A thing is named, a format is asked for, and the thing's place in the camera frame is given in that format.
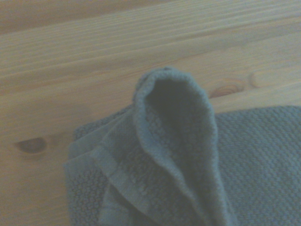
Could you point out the grey towel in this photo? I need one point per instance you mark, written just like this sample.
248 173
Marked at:
235 164

